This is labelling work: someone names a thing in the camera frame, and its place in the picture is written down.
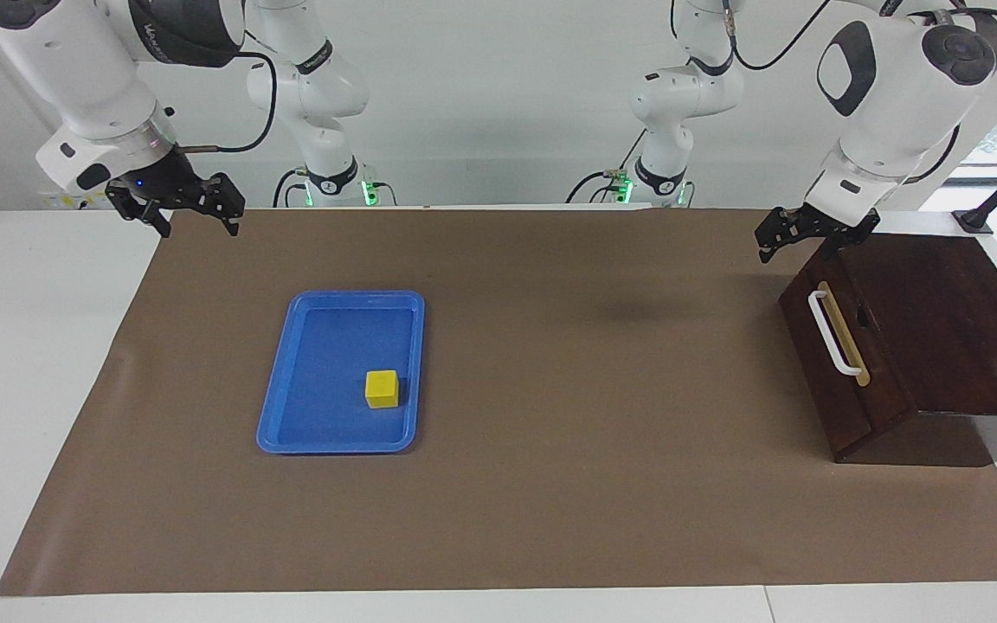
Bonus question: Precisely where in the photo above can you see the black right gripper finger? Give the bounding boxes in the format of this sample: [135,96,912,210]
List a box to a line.
[106,180,172,239]
[197,172,246,236]

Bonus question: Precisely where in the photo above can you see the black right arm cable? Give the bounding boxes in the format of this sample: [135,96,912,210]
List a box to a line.
[174,35,279,155]

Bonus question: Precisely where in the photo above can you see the yellow block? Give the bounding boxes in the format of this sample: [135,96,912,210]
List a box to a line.
[365,369,401,409]

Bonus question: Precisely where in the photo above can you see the brown paper table mat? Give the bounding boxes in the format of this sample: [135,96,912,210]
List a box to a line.
[0,206,997,598]

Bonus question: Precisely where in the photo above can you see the black base cable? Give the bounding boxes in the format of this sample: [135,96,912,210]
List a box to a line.
[565,169,631,205]
[272,168,309,209]

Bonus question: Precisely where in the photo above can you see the white drawer handle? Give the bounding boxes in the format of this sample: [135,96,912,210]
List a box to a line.
[807,290,863,377]

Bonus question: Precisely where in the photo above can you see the white socket strip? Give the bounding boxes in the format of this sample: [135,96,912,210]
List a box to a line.
[42,190,114,211]

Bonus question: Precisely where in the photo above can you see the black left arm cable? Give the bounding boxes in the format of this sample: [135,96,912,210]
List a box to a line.
[719,0,997,187]

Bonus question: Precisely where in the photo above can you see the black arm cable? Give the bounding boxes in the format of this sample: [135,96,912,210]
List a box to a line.
[174,35,279,155]
[719,0,997,187]

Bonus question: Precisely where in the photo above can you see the dark wooden drawer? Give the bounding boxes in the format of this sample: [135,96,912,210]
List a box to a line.
[778,258,917,462]

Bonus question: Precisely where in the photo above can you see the dark wooden cabinet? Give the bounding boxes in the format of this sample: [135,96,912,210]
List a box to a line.
[823,232,997,468]

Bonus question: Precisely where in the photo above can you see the blue plastic tray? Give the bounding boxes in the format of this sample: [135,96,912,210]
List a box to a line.
[256,290,426,455]

